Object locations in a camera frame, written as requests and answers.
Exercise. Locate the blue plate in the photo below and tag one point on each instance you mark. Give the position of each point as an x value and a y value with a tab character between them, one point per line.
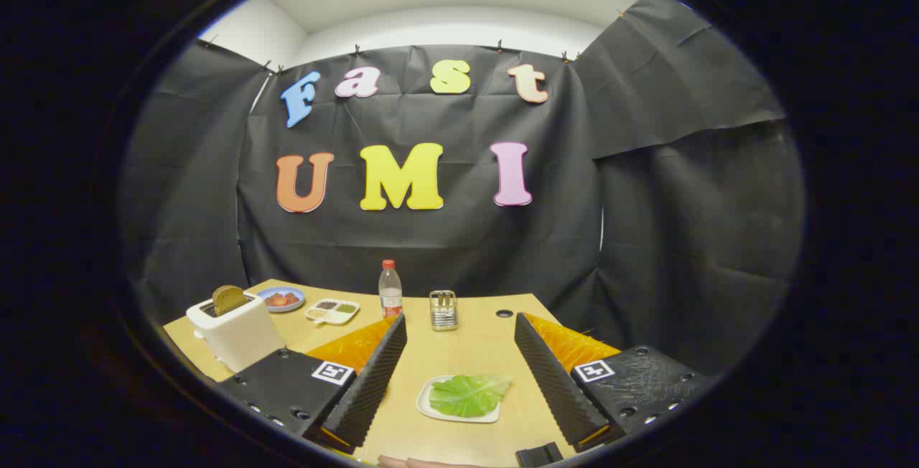
283	308

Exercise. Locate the clear bottle with red cap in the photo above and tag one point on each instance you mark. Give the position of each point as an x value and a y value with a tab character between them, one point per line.
390	296

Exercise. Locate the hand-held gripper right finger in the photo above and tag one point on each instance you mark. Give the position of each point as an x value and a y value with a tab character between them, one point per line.
549	382

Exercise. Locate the white toaster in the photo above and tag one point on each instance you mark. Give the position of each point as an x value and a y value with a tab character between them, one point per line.
240	335

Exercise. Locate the green lettuce leaf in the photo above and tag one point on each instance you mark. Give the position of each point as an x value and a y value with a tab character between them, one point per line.
467	395

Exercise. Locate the black backdrop cloth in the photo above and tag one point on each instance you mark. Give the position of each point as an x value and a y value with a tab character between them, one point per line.
445	245

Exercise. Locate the white divided tray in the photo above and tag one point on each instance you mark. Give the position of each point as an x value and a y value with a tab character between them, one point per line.
332	317

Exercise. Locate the white square plate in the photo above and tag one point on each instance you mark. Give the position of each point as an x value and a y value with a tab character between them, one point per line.
425	403

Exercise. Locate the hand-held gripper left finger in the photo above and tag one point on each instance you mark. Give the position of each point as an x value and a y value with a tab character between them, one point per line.
373	382

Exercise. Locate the brown toasted bread slice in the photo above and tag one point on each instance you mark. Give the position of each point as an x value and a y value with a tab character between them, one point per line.
230	299

